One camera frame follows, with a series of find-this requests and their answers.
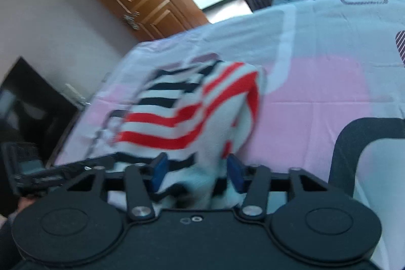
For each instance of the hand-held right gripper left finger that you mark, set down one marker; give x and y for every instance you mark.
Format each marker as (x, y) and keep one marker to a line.
(159, 172)

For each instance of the patterned pink white bed sheet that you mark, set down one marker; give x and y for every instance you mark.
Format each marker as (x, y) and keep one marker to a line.
(316, 67)

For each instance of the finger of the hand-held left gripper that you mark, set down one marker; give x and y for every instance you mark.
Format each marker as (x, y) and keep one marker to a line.
(82, 164)

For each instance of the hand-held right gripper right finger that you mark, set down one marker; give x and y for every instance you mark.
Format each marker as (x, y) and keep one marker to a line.
(235, 173)

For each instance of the striped knit sweater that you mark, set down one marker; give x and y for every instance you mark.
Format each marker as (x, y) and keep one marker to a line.
(189, 111)

